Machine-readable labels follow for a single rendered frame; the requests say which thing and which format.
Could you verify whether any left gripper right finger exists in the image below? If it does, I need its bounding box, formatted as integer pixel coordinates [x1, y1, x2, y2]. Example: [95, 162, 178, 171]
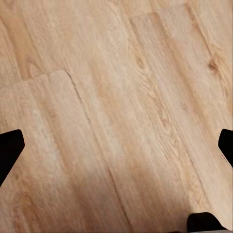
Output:
[218, 129, 233, 167]

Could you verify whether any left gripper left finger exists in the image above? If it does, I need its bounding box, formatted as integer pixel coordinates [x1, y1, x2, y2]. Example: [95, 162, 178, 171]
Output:
[0, 129, 25, 186]

